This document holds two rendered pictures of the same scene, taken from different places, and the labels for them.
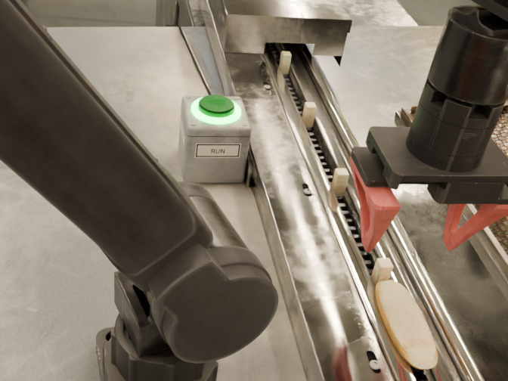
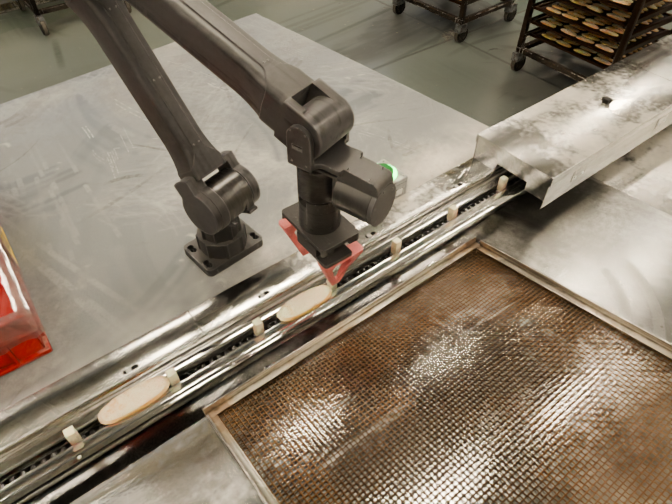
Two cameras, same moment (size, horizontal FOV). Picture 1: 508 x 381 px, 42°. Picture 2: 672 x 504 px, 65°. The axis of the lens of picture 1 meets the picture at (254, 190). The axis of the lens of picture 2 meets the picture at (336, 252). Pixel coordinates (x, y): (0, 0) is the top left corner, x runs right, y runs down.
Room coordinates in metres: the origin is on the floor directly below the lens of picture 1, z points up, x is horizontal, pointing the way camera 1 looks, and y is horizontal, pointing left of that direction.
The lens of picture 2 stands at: (0.25, -0.64, 1.51)
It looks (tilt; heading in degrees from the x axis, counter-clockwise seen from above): 46 degrees down; 68
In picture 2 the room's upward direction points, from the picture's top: straight up
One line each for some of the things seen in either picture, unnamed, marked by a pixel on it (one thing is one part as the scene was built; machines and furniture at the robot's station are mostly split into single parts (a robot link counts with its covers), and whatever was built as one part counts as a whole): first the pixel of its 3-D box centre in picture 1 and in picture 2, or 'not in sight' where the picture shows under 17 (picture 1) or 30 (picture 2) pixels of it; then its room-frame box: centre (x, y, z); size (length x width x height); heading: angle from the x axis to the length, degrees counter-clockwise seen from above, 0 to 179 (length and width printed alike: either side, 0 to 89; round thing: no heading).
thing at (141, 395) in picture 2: not in sight; (134, 398); (0.12, -0.22, 0.86); 0.10 x 0.04 x 0.01; 16
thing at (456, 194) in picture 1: (450, 203); (330, 256); (0.43, -0.16, 0.96); 0.07 x 0.07 x 0.09; 15
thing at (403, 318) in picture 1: (405, 319); (304, 301); (0.40, -0.15, 0.86); 0.10 x 0.04 x 0.01; 16
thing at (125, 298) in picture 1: (189, 277); (225, 202); (0.32, 0.04, 0.94); 0.09 x 0.05 x 0.10; 123
